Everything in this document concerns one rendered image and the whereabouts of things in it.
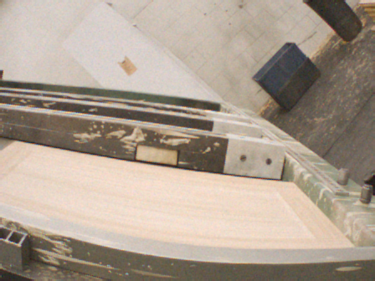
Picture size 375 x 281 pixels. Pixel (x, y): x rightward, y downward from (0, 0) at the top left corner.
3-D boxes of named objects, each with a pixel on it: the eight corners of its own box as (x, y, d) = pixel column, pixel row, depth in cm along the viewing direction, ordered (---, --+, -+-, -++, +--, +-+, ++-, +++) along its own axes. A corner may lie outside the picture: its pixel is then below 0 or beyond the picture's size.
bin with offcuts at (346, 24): (371, 20, 475) (332, -23, 466) (348, 47, 484) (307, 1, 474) (357, 19, 526) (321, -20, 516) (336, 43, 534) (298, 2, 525)
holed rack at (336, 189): (348, 196, 79) (349, 192, 79) (335, 195, 79) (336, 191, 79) (228, 104, 242) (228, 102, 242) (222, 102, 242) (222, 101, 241)
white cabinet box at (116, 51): (265, 150, 484) (102, 0, 455) (218, 196, 493) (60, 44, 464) (258, 135, 544) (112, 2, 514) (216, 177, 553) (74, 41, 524)
